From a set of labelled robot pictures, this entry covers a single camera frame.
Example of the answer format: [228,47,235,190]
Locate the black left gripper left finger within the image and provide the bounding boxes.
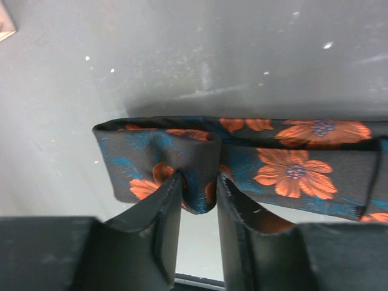
[105,172,182,288]

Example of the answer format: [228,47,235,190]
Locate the black orange floral tie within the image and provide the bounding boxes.
[93,116,387,222]

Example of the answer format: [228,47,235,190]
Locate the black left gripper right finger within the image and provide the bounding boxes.
[217,174,297,290]

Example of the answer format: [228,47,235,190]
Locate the wooden compartment tray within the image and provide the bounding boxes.
[0,0,18,41]

